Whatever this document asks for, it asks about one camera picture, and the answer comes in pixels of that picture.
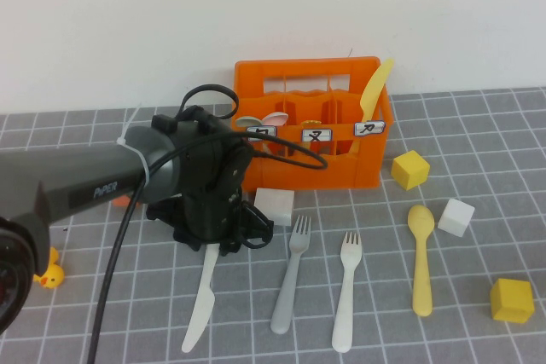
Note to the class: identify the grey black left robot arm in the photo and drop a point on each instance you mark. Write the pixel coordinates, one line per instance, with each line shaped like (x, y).
(85, 168)

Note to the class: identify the white cube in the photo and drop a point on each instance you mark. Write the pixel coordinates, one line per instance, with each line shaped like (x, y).
(456, 217)

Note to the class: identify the paper label reading 勺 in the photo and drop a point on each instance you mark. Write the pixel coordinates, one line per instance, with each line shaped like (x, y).
(266, 130)

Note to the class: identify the orange plastic cutlery holder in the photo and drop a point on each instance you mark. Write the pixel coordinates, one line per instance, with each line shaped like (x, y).
(341, 174)

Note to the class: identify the yellow rubber duck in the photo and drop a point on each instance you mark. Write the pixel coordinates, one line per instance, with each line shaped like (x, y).
(53, 274)

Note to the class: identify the yellow plastic spoon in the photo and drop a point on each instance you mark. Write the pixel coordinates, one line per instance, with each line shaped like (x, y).
(421, 219)

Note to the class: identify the paper label reading 叉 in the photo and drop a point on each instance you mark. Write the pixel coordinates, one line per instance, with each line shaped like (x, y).
(317, 135)

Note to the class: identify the grey-green plastic spoon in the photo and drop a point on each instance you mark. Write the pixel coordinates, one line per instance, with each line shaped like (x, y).
(247, 120)

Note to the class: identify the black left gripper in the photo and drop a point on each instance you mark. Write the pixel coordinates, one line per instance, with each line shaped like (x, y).
(209, 219)

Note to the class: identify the yellow plastic knife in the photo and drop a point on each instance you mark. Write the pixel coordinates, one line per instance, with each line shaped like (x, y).
(373, 87)

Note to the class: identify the paper label reading 刀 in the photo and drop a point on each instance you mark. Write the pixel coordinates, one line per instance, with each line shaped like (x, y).
(369, 128)

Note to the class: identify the grey plastic fork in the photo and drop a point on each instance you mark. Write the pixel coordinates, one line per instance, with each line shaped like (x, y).
(290, 279)

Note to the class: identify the pink plastic spoon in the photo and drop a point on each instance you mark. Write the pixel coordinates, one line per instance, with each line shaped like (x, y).
(276, 118)

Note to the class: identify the grey checkered tablecloth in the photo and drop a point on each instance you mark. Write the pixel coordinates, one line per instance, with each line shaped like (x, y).
(162, 317)

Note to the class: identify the salmon orange cube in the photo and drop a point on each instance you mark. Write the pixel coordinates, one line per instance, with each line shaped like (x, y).
(121, 201)

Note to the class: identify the white charger plug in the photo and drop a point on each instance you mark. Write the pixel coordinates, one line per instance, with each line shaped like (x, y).
(275, 206)

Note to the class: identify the white plastic fork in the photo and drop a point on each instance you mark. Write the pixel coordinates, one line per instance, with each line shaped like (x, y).
(347, 287)

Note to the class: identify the yellow cube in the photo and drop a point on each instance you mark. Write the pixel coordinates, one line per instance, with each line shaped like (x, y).
(409, 170)
(512, 300)

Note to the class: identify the white plastic knife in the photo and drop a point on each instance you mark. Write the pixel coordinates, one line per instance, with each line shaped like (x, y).
(200, 304)

